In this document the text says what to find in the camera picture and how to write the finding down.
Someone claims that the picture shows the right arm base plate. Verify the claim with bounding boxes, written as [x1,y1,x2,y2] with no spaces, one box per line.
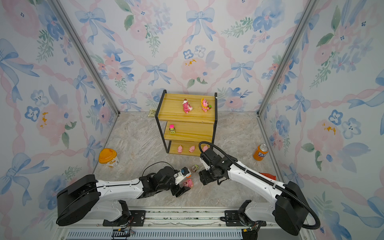
[220,210,267,228]

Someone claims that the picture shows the pink bear sunflower toy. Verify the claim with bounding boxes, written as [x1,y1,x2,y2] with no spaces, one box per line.
[201,99,212,113]

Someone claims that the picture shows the wooden three-tier shelf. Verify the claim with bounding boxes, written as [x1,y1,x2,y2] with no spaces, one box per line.
[155,90,218,156]

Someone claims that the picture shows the orange soda can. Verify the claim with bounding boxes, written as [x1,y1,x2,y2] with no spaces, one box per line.
[253,144,269,161]

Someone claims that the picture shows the red small object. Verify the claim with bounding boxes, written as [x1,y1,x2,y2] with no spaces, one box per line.
[261,173,277,181]

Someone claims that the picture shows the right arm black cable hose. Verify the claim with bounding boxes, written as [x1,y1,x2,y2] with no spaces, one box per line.
[198,141,321,230]

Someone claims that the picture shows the pink bear donut toy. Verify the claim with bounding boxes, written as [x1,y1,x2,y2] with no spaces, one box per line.
[183,179,194,188]

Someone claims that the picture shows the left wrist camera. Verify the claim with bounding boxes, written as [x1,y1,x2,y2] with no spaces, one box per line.
[174,167,191,185]

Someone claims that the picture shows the small green packet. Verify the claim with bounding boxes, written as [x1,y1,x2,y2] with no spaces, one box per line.
[148,109,157,117]

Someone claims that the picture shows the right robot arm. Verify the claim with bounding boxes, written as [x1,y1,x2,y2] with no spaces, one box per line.
[199,148,310,236]

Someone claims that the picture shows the pink green toy car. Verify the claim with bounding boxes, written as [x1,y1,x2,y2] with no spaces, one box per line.
[169,124,176,134]

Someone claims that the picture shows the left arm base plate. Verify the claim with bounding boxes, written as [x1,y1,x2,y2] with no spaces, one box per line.
[103,210,147,227]

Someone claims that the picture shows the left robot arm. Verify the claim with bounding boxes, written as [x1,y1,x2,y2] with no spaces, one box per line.
[56,166,191,227]

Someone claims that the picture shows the orange lid plastic jar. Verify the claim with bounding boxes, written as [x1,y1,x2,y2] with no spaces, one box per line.
[99,148,120,168]

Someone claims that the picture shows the green box toy truck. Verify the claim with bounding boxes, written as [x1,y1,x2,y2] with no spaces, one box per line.
[191,165,199,173]

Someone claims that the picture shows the pink bear cream toy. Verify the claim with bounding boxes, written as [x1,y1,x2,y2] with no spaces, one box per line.
[183,99,193,114]

